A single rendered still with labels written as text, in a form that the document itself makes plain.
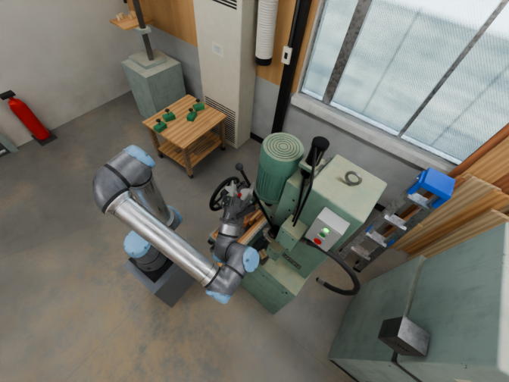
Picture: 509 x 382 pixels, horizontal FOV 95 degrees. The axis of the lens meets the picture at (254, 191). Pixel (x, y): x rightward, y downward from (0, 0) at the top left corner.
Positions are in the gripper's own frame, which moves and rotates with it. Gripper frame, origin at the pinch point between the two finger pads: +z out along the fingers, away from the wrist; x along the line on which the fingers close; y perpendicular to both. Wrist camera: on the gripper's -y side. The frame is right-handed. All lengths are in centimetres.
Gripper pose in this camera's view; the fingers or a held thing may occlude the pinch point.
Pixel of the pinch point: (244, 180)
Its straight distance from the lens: 107.2
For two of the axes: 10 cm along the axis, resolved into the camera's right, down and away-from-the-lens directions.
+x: -6.5, -0.9, 7.6
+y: -7.3, -2.2, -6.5
